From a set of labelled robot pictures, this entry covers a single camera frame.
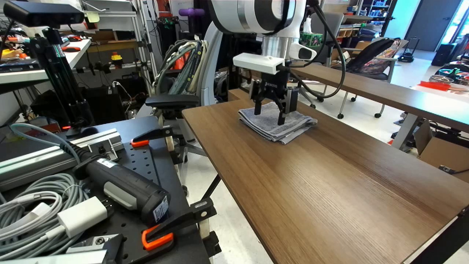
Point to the dark door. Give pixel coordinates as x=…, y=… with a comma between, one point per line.
x=432, y=22

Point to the white power adapter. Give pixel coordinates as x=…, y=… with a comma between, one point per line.
x=82, y=217

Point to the white desk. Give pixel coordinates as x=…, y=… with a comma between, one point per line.
x=33, y=73

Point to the large cardboard box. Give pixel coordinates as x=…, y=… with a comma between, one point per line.
x=447, y=154

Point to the black perforated mounting board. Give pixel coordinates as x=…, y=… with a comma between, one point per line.
x=146, y=166

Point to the dark grey chair black armrest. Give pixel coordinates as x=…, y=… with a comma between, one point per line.
x=173, y=100

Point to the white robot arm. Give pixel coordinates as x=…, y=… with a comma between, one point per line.
x=243, y=15

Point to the black camera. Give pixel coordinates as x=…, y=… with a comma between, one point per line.
x=41, y=13

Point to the purple cylinder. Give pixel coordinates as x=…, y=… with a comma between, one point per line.
x=190, y=12

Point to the grey towel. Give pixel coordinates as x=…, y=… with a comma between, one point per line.
x=280, y=126

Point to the long wooden table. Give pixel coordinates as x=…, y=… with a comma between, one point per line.
x=389, y=92

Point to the black cylindrical handheld device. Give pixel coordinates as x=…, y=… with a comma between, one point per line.
x=126, y=188

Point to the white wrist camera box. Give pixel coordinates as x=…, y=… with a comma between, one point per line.
x=258, y=61

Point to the black office chair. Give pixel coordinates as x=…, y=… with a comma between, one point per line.
x=370, y=56

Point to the black tripod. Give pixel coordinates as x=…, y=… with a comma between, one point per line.
x=60, y=82

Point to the brown wooden table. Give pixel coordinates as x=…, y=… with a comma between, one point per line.
x=331, y=195

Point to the red flat item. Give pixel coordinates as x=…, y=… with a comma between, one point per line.
x=433, y=85

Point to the silver aluminium rail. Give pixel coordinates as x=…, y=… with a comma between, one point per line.
x=44, y=155

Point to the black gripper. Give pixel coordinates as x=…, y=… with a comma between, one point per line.
x=275, y=88

